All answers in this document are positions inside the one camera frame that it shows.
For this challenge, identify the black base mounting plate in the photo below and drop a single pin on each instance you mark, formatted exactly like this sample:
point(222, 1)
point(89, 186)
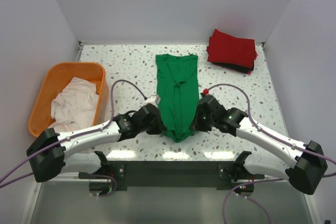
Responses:
point(194, 174)

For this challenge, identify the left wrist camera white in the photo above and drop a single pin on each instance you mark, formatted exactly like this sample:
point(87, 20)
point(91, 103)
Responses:
point(153, 100)

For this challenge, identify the folded red t shirt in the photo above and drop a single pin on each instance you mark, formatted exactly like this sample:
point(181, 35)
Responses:
point(224, 48)

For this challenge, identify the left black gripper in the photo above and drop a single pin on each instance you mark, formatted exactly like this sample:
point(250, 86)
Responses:
point(159, 127)

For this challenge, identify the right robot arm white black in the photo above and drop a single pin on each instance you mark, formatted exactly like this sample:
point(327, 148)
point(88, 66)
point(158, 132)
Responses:
point(301, 164)

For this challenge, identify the orange plastic basket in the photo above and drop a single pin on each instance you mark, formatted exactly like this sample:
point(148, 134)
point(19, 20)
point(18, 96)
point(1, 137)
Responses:
point(56, 79)

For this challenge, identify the white t shirt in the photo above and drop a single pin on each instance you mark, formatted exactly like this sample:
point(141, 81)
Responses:
point(75, 106)

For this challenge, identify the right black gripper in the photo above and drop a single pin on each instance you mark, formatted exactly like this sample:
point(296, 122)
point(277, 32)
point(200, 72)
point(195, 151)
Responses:
point(196, 125)

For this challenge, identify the aluminium rail frame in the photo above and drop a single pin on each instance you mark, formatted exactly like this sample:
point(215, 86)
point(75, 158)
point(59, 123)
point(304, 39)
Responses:
point(69, 201)

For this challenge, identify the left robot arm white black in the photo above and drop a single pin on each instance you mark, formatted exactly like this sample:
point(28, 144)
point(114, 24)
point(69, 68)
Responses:
point(54, 153)

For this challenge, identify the folded black t shirt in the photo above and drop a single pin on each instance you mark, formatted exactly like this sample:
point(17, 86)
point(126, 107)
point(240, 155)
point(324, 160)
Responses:
point(238, 68)

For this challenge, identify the green t shirt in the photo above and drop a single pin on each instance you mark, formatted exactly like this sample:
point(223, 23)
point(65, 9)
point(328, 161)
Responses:
point(177, 87)

